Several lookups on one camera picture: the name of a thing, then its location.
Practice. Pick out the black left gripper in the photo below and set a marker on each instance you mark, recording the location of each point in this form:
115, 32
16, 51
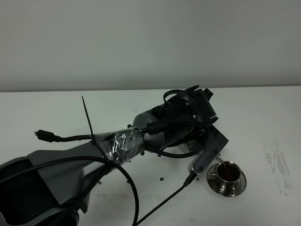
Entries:
209, 119

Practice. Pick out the stainless steel teapot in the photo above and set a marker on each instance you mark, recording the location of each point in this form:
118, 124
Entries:
193, 145

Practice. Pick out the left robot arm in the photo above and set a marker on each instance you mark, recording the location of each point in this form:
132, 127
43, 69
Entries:
48, 188

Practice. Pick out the near stainless steel saucer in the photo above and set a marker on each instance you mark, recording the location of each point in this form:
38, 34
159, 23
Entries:
227, 189

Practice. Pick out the near stainless steel teacup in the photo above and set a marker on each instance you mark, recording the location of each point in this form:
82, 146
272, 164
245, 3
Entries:
226, 172

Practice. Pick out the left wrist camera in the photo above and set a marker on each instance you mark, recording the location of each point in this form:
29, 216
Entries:
201, 162

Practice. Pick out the black cable tie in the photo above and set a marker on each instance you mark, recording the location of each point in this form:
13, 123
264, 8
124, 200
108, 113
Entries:
89, 120

